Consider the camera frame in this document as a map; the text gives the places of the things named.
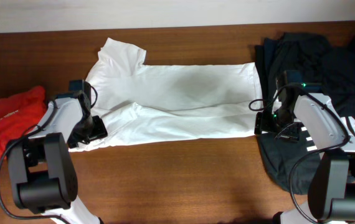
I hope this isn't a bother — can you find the white printed t-shirt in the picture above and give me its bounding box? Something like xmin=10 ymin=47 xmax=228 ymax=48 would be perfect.
xmin=77 ymin=39 xmax=262 ymax=152

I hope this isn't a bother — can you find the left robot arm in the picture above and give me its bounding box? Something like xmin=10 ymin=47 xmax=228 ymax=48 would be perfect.
xmin=1 ymin=80 xmax=108 ymax=223

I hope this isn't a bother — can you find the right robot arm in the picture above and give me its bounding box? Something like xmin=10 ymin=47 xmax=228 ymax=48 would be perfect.
xmin=255 ymin=70 xmax=355 ymax=223

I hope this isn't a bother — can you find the folded red t-shirt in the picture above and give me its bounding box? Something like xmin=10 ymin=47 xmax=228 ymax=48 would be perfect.
xmin=0 ymin=86 xmax=47 ymax=158

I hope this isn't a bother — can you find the dark lettered t-shirt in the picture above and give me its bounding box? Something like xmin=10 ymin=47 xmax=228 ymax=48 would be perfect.
xmin=255 ymin=33 xmax=355 ymax=195

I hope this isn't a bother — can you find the left black cable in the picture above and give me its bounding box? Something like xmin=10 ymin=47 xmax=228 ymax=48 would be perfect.
xmin=0 ymin=85 xmax=99 ymax=224

